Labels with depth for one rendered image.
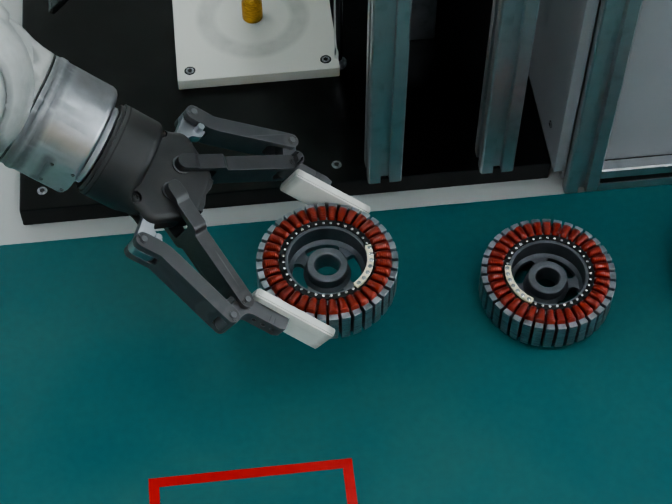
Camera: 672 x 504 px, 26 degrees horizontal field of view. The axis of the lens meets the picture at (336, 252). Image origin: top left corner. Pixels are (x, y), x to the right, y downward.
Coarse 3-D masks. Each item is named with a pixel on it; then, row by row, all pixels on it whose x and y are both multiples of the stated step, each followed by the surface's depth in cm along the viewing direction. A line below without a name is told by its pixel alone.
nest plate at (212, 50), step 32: (192, 0) 140; (224, 0) 140; (288, 0) 140; (320, 0) 140; (192, 32) 137; (224, 32) 137; (256, 32) 137; (288, 32) 137; (320, 32) 137; (192, 64) 135; (224, 64) 135; (256, 64) 135; (288, 64) 135; (320, 64) 135
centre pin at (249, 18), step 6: (246, 0) 136; (252, 0) 136; (258, 0) 136; (246, 6) 136; (252, 6) 136; (258, 6) 136; (246, 12) 137; (252, 12) 137; (258, 12) 137; (246, 18) 137; (252, 18) 137; (258, 18) 138
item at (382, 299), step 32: (288, 224) 116; (320, 224) 116; (352, 224) 116; (256, 256) 115; (288, 256) 115; (320, 256) 116; (352, 256) 117; (384, 256) 114; (288, 288) 112; (320, 288) 115; (352, 288) 113; (384, 288) 113; (320, 320) 111; (352, 320) 113
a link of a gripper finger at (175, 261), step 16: (144, 240) 106; (160, 240) 107; (128, 256) 108; (160, 256) 107; (176, 256) 107; (160, 272) 108; (176, 272) 107; (192, 272) 108; (176, 288) 108; (192, 288) 107; (208, 288) 108; (192, 304) 109; (208, 304) 108; (224, 304) 108; (208, 320) 109; (224, 320) 108
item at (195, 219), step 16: (176, 192) 109; (176, 208) 109; (192, 208) 109; (192, 224) 109; (176, 240) 111; (192, 240) 110; (208, 240) 109; (192, 256) 110; (208, 256) 109; (224, 256) 110; (208, 272) 110; (224, 272) 109; (224, 288) 109; (240, 288) 109; (240, 304) 109
